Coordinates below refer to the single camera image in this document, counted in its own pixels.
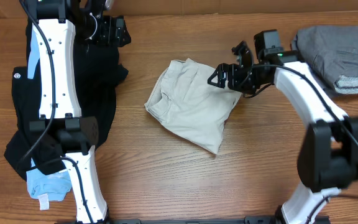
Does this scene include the black garment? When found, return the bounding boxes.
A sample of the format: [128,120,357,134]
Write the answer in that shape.
[4,22,128,180]

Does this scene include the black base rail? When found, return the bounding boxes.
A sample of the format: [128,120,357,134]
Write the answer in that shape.
[54,212,331,224]

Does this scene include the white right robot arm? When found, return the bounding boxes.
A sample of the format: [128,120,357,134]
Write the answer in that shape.
[207,30,358,223]

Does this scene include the beige cotton shorts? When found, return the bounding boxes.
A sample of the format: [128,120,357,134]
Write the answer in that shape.
[145,58,241,154]

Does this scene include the light blue garment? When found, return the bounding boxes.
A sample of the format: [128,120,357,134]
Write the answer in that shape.
[26,37,71,210]

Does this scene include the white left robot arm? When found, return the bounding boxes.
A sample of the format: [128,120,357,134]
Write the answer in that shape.
[15,0,131,223]

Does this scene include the grey folded shorts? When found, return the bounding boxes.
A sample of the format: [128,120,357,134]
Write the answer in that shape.
[291,26,358,95]

